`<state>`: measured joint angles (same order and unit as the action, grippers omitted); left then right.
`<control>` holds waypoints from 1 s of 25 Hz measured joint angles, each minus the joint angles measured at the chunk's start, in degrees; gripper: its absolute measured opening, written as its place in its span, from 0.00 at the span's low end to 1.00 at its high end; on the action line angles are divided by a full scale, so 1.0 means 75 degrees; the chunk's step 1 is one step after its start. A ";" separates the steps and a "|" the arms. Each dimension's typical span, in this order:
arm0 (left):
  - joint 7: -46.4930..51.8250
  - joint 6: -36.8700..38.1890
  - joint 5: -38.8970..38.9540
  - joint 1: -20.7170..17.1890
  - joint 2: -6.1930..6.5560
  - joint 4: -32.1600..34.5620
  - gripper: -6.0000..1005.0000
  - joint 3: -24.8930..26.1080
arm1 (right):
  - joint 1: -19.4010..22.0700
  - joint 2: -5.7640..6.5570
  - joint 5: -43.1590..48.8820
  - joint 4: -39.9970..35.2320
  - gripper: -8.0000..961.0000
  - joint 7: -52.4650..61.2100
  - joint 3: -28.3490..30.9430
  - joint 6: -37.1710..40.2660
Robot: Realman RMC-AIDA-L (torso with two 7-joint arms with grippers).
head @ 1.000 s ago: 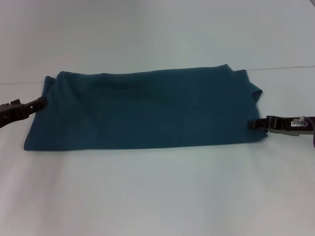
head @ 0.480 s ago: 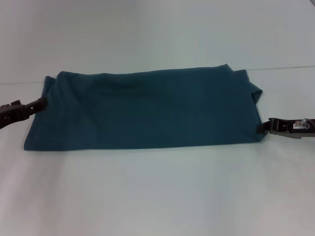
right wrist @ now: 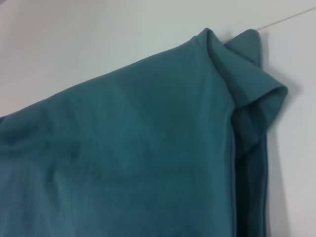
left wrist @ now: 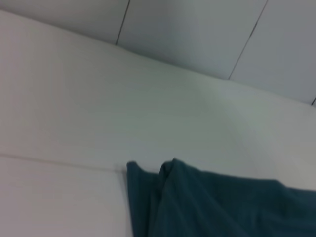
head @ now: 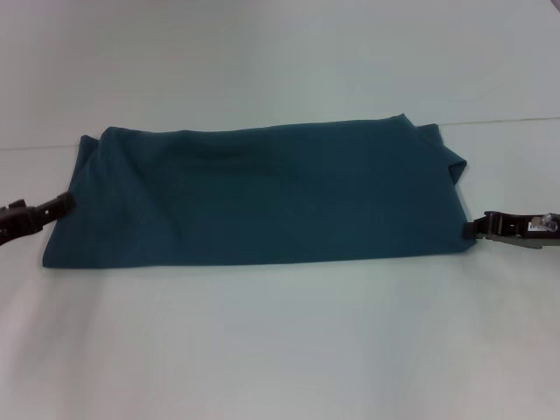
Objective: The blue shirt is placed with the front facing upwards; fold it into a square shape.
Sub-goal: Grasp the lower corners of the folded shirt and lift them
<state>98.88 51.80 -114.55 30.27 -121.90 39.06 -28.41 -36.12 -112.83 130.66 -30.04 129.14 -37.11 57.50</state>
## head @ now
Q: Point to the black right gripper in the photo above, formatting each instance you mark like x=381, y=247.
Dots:
x=525, y=225

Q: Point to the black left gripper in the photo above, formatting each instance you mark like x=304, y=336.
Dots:
x=19, y=223

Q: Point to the teal t-shirt with FREE! print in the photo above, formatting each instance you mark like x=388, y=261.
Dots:
x=262, y=197

